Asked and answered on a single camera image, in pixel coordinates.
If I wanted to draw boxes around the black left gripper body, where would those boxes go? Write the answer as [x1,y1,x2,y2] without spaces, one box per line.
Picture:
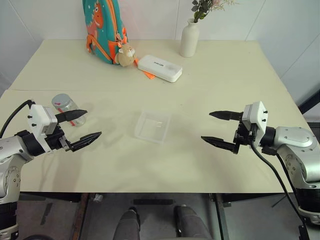
[45,124,74,152]

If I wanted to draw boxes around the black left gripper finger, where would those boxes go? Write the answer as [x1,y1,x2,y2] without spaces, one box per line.
[65,131,103,153]
[54,109,88,124]

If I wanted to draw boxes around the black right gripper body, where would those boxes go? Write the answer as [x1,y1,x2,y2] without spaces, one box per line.
[231,119,256,155]

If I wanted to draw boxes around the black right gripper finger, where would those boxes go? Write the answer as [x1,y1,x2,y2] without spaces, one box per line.
[208,111,244,122]
[200,135,238,152]

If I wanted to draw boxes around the clear plastic jar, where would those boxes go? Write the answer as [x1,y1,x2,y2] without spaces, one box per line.
[51,93,87,128]

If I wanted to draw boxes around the clear plastic lid tray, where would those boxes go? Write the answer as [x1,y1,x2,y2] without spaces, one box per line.
[133,108,172,145]

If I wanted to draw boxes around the white rectangular box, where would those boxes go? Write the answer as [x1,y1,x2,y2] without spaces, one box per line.
[137,54,183,83]

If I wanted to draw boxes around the white ceramic vase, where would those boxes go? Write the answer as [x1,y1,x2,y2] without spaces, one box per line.
[179,18,200,58]

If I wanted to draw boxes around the dark grey right robot foot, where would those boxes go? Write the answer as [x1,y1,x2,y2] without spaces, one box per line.
[173,204,213,240]

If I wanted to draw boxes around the dark grey robot foot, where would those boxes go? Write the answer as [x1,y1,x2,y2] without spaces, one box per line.
[112,206,141,240]
[173,204,213,240]

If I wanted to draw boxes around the orange flat strip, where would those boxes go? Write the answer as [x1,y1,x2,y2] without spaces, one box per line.
[134,61,157,80]

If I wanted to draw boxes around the teal dinosaur backpack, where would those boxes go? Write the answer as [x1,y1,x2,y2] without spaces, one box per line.
[82,0,129,65]

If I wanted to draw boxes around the dark grey left robot foot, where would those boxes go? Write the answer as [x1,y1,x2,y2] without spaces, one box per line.
[112,206,141,240]

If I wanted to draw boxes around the green plant sprigs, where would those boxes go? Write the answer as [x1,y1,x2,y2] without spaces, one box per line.
[191,0,232,24]

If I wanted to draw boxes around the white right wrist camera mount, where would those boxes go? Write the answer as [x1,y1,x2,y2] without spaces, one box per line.
[243,100,269,147]

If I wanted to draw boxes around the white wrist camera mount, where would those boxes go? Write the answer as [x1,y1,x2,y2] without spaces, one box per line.
[243,100,269,147]
[28,104,58,152]

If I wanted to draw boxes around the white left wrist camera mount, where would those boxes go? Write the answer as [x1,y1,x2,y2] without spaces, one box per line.
[28,104,58,152]

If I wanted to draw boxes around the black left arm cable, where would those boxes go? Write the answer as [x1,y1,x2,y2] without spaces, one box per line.
[0,99,35,139]

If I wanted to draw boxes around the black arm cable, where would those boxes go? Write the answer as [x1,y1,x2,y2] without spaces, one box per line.
[248,129,310,240]
[0,99,35,139]

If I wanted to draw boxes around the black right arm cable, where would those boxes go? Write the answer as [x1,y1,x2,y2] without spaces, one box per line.
[248,129,310,240]

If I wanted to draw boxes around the brown plush toy keychain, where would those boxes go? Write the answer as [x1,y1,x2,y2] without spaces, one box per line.
[114,42,139,68]

